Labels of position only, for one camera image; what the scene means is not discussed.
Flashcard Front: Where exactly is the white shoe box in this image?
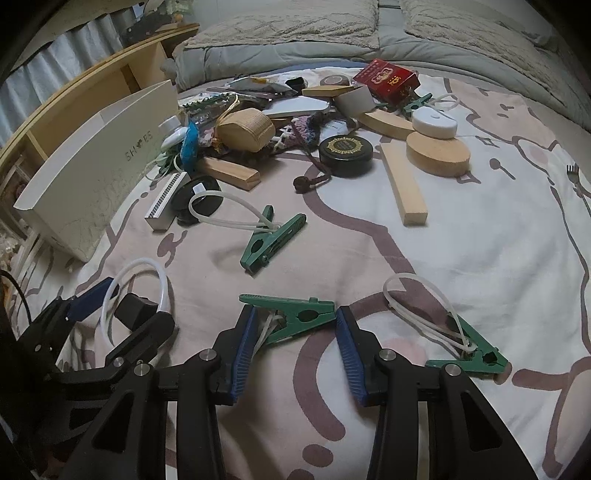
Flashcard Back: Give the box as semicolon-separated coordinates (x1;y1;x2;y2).
14;81;178;262

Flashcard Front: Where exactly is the patterned cartoon blanket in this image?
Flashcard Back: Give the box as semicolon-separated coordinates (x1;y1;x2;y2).
11;76;590;479

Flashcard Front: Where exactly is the round wooden disc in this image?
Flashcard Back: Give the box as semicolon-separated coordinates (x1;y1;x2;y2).
406;132;471;177

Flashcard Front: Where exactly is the wooden bedside shelf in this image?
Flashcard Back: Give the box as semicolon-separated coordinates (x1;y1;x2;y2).
1;24;199;176

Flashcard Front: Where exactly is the red cigarette box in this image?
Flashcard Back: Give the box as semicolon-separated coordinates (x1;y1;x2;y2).
353;59;420;106

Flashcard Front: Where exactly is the grey quilted duvet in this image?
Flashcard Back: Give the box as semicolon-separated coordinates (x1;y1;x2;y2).
168;1;590;129

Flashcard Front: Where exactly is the grey curtain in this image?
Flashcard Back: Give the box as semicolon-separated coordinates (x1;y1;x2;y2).
1;7;135;143

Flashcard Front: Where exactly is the green clip with white loop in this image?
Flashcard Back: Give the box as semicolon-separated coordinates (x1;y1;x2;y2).
239;294;337;345

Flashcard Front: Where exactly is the long wooden stick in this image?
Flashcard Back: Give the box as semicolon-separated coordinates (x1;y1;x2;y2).
381;143;428;226

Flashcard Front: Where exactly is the short wooden block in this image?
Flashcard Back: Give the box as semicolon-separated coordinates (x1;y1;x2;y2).
197;157;261;191

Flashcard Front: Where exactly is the white round tape measure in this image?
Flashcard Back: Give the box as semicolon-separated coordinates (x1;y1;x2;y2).
411;106;458;140

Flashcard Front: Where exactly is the black round disc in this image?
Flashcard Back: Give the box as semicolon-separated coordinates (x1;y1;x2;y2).
171;175;222;226

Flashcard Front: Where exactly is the blue plastic packet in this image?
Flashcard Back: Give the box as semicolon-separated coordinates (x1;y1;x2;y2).
179;122;199;175

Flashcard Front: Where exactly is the black round tin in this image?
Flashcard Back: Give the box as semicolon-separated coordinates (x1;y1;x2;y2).
318;135;374;178

